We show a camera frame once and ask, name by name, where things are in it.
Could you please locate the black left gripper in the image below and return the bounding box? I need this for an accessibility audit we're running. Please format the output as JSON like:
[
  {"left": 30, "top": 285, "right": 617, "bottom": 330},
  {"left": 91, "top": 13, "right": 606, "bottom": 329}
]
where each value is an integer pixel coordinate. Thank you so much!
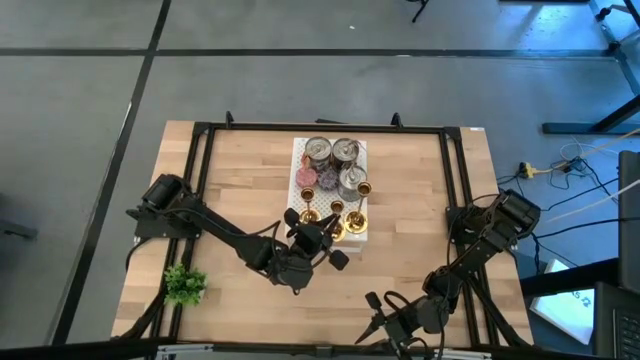
[{"left": 283, "top": 207, "right": 351, "bottom": 272}]

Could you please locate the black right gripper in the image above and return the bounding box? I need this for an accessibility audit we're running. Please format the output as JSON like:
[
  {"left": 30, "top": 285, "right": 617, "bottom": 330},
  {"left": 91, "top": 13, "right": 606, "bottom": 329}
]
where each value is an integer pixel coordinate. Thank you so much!
[{"left": 353, "top": 291, "right": 419, "bottom": 359}]

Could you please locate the tall gold candlestick holder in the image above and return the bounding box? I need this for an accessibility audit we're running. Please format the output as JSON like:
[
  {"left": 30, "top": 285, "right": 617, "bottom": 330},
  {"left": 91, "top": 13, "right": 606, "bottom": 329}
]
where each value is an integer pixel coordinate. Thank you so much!
[
  {"left": 298, "top": 187, "right": 322, "bottom": 225},
  {"left": 343, "top": 181, "right": 374, "bottom": 235},
  {"left": 327, "top": 199, "right": 347, "bottom": 244}
]

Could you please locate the dark floral round candle tin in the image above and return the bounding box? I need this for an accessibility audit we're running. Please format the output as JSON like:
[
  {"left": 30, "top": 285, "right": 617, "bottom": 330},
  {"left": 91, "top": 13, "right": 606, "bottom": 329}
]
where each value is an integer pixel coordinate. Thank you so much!
[{"left": 316, "top": 167, "right": 341, "bottom": 192}]

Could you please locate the pink floral round candle tin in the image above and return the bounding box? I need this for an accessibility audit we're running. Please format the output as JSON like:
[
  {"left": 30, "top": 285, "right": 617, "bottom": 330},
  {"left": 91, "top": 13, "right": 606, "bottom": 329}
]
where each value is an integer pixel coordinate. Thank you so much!
[{"left": 294, "top": 166, "right": 319, "bottom": 190}]

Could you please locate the tin can with twine knob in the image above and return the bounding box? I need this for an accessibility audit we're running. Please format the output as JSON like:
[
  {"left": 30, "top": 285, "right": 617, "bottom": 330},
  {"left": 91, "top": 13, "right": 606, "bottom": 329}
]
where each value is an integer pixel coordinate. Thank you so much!
[
  {"left": 330, "top": 137, "right": 362, "bottom": 174},
  {"left": 337, "top": 163, "right": 369, "bottom": 203}
]

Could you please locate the tin can with orange tag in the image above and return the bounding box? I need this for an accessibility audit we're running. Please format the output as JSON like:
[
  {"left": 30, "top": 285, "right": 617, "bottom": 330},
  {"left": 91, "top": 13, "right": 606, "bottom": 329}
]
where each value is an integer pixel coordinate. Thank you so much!
[{"left": 300, "top": 135, "right": 334, "bottom": 172}]

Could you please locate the white perforated shelf riser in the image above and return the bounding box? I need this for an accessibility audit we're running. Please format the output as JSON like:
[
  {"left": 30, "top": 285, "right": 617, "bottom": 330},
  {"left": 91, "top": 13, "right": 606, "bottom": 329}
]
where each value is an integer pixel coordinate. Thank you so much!
[{"left": 283, "top": 137, "right": 370, "bottom": 254}]

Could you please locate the small green potted plant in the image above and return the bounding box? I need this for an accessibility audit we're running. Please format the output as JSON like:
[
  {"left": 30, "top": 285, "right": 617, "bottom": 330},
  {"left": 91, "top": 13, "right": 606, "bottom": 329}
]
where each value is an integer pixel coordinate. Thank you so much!
[{"left": 163, "top": 263, "right": 208, "bottom": 307}]

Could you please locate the white printed box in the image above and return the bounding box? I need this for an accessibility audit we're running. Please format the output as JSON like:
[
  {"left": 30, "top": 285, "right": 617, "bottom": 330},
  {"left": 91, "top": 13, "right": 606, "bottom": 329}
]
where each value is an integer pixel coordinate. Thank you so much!
[{"left": 529, "top": 258, "right": 596, "bottom": 346}]

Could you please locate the black laptop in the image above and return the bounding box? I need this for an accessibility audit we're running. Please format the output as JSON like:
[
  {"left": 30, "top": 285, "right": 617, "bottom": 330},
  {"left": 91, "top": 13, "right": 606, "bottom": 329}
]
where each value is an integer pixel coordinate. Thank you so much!
[{"left": 593, "top": 281, "right": 640, "bottom": 360}]

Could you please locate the black tripod leg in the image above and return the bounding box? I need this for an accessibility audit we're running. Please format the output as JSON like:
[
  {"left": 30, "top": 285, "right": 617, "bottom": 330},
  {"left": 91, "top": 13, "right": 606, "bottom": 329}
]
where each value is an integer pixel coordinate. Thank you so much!
[{"left": 407, "top": 0, "right": 431, "bottom": 24}]

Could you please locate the black overhead crossbar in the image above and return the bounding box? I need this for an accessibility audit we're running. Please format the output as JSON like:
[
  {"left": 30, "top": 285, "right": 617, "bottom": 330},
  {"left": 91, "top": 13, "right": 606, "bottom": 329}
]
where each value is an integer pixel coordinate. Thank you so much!
[{"left": 0, "top": 338, "right": 640, "bottom": 360}]

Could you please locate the black monitor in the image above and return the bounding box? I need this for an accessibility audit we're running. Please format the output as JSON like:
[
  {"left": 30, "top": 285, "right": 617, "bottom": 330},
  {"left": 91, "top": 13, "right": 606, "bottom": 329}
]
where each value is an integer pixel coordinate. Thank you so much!
[{"left": 618, "top": 149, "right": 640, "bottom": 296}]

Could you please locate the black office chair base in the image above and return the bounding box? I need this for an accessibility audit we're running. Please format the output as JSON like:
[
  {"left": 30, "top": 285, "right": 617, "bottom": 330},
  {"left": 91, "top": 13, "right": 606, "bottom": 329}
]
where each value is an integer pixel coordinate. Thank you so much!
[{"left": 588, "top": 0, "right": 640, "bottom": 54}]

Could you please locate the black aluminium rig frame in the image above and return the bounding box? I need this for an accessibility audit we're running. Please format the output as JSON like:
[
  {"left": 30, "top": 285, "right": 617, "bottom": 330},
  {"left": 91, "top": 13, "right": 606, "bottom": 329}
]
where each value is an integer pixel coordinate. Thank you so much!
[{"left": 112, "top": 110, "right": 534, "bottom": 351}]

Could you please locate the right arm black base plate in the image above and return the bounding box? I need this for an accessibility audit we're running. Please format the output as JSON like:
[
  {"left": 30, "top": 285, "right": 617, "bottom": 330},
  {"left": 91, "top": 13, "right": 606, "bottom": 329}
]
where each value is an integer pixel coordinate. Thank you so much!
[{"left": 446, "top": 205, "right": 519, "bottom": 247}]

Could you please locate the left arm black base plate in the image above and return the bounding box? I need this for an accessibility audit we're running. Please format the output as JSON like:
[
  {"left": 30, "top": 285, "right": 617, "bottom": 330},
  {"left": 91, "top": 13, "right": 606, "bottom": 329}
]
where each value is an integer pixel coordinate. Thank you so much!
[{"left": 132, "top": 199, "right": 204, "bottom": 240}]

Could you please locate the black frame strut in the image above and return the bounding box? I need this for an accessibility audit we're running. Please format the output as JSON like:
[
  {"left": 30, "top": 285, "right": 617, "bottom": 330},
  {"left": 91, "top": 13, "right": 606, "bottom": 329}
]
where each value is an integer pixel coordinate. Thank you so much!
[{"left": 519, "top": 257, "right": 621, "bottom": 297}]

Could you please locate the long black floor cable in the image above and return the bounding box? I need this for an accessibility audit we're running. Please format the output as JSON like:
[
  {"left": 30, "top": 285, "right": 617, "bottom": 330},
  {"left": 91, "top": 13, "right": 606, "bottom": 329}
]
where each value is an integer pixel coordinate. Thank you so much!
[{"left": 497, "top": 172, "right": 640, "bottom": 261}]

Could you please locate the beige floor cable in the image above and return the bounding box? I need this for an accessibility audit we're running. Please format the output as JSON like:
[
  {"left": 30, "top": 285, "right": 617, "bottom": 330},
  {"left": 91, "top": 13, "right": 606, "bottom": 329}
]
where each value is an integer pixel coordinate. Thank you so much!
[{"left": 544, "top": 174, "right": 640, "bottom": 221}]

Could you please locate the white coiled cable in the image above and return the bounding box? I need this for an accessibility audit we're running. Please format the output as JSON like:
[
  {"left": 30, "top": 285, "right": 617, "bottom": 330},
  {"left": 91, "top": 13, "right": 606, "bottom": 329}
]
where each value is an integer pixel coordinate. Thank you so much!
[{"left": 558, "top": 141, "right": 601, "bottom": 162}]

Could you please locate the black desk leg frame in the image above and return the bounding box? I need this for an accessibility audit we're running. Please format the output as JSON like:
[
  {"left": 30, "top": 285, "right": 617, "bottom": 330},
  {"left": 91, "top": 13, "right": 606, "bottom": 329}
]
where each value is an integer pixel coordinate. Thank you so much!
[{"left": 542, "top": 94, "right": 640, "bottom": 135}]

